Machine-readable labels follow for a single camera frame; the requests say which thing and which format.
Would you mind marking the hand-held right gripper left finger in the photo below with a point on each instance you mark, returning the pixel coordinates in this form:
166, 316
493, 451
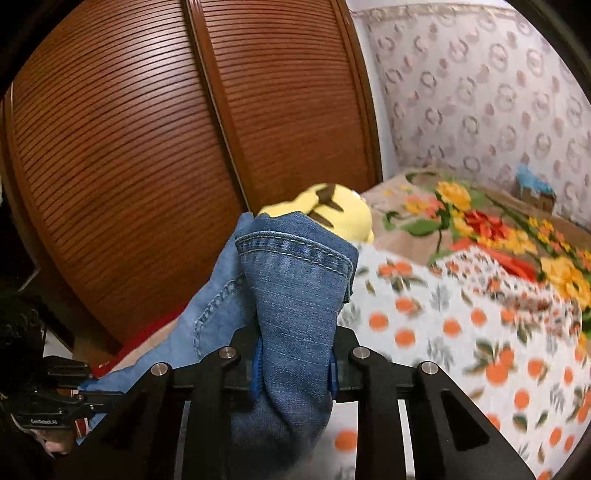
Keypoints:
255, 374

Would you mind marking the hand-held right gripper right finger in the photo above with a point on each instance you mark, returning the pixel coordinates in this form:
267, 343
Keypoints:
332, 374

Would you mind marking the blue denim pants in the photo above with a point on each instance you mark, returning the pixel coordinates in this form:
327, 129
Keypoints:
286, 300

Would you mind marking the person's left hand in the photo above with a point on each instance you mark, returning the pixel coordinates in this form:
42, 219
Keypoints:
60, 445

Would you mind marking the red cloth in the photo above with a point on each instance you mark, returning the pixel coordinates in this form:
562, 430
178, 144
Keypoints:
138, 344

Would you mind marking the white orange-print quilt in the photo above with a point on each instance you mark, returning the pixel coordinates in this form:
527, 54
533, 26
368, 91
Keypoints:
438, 323

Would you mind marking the brown floral blanket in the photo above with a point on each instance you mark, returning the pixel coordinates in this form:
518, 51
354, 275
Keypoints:
408, 244

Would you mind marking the yellow plush toy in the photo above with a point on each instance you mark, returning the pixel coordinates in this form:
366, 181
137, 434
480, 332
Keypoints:
346, 207

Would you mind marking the wooden louvered wardrobe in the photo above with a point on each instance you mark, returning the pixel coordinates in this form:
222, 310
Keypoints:
138, 161

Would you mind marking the cardboard box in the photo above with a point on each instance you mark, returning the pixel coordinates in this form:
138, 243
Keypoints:
540, 201

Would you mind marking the blue plastic bag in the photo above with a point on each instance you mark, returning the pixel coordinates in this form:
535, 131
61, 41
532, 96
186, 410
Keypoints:
531, 180

